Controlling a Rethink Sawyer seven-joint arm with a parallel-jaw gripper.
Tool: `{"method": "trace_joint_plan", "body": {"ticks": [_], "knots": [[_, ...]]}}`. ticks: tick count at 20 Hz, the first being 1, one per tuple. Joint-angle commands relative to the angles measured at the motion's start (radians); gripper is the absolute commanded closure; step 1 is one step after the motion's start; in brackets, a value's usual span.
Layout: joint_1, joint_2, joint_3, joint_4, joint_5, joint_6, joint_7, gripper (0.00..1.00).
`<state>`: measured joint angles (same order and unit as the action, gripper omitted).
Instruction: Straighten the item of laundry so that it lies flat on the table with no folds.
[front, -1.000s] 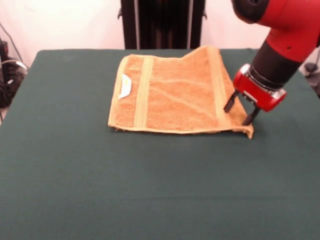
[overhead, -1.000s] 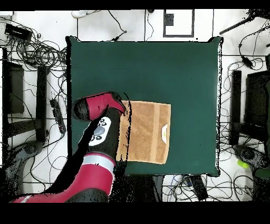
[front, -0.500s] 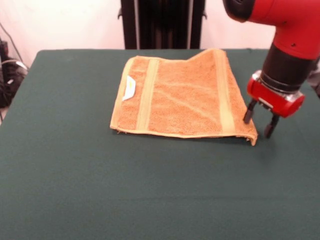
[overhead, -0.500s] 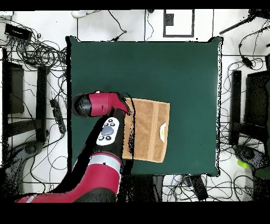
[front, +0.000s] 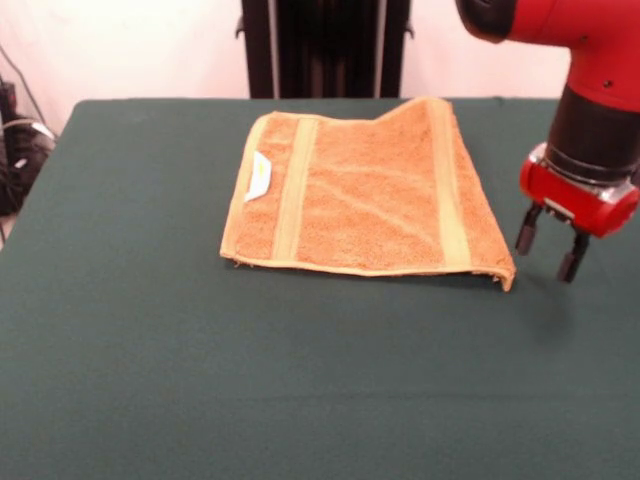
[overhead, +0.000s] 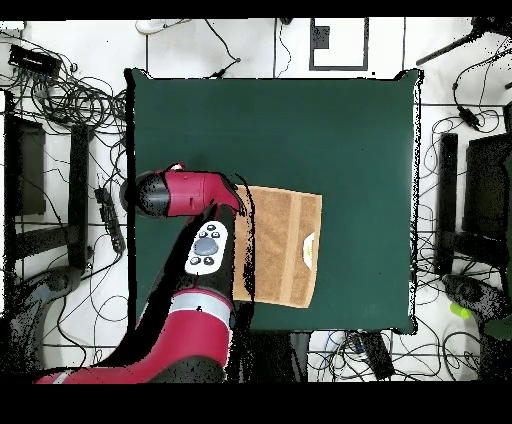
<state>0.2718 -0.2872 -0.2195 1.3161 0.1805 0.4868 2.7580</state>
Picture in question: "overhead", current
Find orange terry towel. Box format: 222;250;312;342
232;184;324;310

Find dark green table cloth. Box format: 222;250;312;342
124;67;424;336

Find black power strip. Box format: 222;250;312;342
357;330;397;381
94;186;127;255

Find grey framed square board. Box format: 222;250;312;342
308;17;370;72

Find grey stand base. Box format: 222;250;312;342
0;265;85;383
441;273;509;321

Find black power adapter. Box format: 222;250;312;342
457;104;481;131

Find black tripod rod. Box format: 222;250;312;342
414;17;512;68

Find black cable with plug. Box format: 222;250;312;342
203;17;242;80

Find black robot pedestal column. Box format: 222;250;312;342
229;330;312;383

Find black metal frame stand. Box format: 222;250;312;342
2;90;95;281
433;131;512;277

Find black network switch box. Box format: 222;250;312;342
7;43;63;79

